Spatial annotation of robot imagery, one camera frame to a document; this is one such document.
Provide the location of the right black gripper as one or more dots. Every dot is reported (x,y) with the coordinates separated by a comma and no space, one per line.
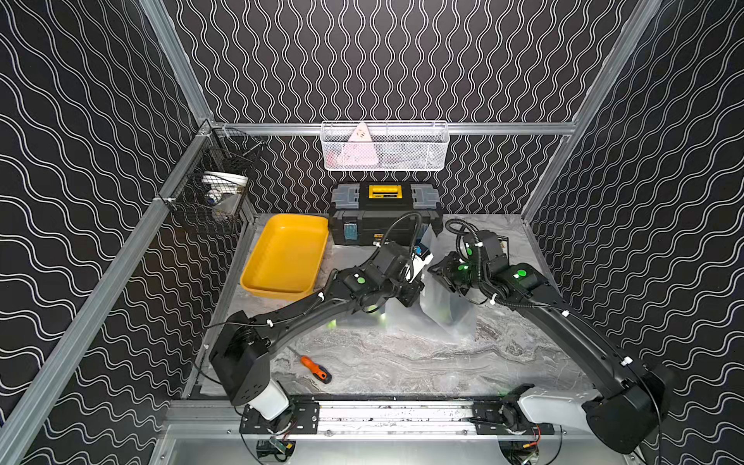
(443,270)

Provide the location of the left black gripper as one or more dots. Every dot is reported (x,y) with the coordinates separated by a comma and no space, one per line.
(411,289)

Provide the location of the yellow plastic tray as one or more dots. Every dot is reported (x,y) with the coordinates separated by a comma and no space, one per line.
(286,260)

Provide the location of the clear zip-top bag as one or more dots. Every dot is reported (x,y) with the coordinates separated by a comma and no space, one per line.
(341,257)

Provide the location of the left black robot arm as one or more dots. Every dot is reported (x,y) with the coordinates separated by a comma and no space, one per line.
(245,347)

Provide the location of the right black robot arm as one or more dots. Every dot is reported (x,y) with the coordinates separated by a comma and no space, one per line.
(633,397)

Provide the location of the black yellow toolbox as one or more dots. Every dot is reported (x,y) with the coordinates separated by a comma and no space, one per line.
(361,213)

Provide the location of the pink triangular card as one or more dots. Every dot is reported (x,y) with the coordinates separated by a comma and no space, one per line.
(359,151)

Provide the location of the white tape roll in basket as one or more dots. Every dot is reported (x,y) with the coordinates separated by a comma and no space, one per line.
(221,185)

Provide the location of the white wire wall basket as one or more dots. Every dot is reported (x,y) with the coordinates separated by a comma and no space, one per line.
(403,146)

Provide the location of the orange handled screwdriver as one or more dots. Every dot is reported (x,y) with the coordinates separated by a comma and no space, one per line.
(317,370)

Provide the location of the black wire corner basket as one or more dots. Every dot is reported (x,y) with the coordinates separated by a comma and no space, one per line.
(224,150)

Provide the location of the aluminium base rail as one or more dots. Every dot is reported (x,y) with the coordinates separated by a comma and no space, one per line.
(312,417)

